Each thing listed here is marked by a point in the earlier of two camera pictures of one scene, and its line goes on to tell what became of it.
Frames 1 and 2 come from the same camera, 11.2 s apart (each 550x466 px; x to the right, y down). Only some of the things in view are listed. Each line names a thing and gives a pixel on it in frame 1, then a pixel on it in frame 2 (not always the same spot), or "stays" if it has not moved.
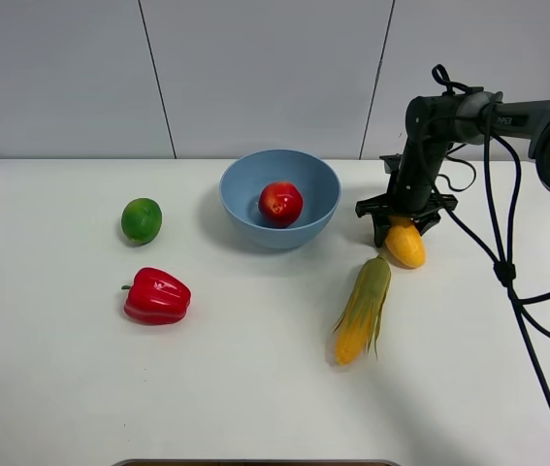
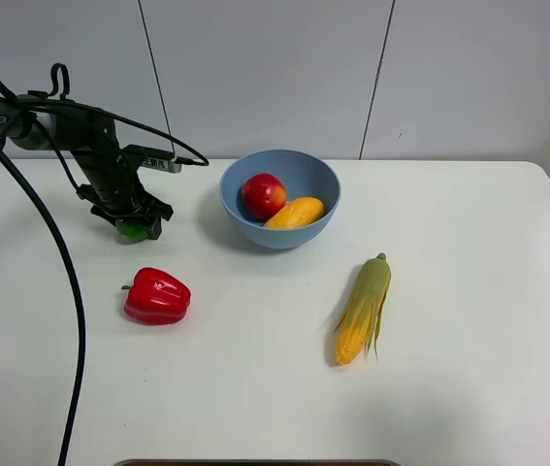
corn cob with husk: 360,324 stays
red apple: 280,204 → 262,195
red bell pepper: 156,297 stays
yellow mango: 404,243 → 298,213
